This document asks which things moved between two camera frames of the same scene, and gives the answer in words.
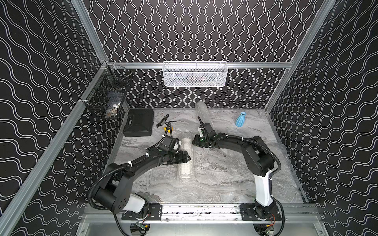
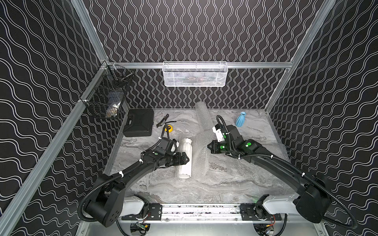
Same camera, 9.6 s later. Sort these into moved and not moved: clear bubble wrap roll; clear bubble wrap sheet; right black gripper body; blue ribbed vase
Moved: right black gripper body
Not moved: clear bubble wrap sheet; clear bubble wrap roll; blue ribbed vase
